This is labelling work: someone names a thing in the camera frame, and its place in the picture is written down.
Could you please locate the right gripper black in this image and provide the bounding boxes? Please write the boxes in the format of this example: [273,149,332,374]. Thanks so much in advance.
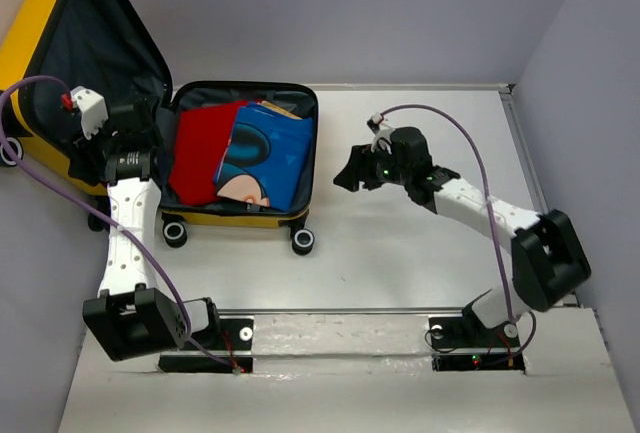
[332,141,412,192]

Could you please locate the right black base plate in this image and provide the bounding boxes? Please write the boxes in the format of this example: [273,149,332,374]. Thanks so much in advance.
[424,316,526,372]

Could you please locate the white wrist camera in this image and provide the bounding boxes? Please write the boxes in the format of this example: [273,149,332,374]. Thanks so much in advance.
[61,86,109,140]
[367,113,395,152]

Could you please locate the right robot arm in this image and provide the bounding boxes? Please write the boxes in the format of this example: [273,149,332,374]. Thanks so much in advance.
[333,127,592,345]

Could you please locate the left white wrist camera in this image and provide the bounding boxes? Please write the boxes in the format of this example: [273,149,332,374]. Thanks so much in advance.
[61,86,109,140]

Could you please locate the purple cable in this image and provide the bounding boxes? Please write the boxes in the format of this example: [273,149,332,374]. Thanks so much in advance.
[382,103,539,354]
[0,75,241,372]

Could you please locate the blue cartoon cloth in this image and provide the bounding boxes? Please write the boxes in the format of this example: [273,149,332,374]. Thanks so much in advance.
[214,103,313,211]

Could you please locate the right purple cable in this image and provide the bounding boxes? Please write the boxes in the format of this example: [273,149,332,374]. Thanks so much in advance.
[382,103,539,354]

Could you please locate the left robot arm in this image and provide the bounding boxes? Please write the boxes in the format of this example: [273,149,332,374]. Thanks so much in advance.
[72,89,222,362]

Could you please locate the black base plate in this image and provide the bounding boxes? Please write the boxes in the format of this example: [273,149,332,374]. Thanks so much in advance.
[424,316,526,372]
[158,316,255,374]

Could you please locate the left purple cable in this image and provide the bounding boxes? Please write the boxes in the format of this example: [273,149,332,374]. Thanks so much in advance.
[0,75,241,372]

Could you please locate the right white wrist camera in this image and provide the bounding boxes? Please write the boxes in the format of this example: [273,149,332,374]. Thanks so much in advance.
[367,113,395,152]

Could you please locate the yellow hard-shell suitcase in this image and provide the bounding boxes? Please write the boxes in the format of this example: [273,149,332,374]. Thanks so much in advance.
[1,0,319,255]

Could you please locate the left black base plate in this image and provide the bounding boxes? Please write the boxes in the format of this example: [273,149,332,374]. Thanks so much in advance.
[158,316,255,374]

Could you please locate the red cloth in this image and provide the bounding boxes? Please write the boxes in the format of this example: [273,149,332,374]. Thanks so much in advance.
[169,101,249,206]

